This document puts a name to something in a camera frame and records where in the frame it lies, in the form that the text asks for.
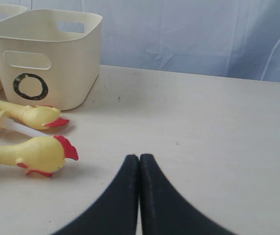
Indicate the white backdrop curtain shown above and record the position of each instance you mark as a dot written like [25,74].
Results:
[230,38]

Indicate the whole yellow rubber chicken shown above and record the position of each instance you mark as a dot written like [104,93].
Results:
[36,117]

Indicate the yellow chicken head neck piece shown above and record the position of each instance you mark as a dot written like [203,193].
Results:
[42,154]

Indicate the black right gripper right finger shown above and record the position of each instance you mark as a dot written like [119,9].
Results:
[164,211]

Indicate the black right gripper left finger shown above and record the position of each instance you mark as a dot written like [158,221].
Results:
[115,212]

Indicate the cream bin with circle mark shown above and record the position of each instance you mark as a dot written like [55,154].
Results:
[50,57]

